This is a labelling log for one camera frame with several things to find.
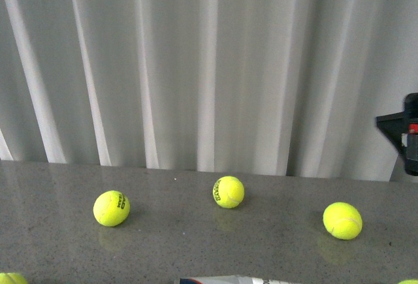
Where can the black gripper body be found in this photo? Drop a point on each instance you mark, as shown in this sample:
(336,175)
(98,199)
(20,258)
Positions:
(409,137)

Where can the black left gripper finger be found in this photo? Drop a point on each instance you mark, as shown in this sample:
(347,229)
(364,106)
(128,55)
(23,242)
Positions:
(392,127)

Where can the Wilson tennis ball can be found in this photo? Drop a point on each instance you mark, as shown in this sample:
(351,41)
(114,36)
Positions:
(228,280)

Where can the plain yellow tennis ball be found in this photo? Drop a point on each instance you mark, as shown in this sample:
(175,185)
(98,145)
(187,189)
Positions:
(342,220)

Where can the yellow tennis ball far right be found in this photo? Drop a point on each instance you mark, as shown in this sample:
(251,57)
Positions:
(409,281)

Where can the Roland Garros tennis ball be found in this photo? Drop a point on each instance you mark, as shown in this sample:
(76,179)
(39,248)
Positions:
(228,192)

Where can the Head Team tennis ball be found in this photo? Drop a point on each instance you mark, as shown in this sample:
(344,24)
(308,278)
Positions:
(111,208)

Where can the Wilson 3 tennis ball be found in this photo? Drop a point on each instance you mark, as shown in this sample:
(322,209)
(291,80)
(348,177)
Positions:
(12,278)

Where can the white pleated curtain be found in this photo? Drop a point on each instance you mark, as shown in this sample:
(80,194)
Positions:
(277,87)

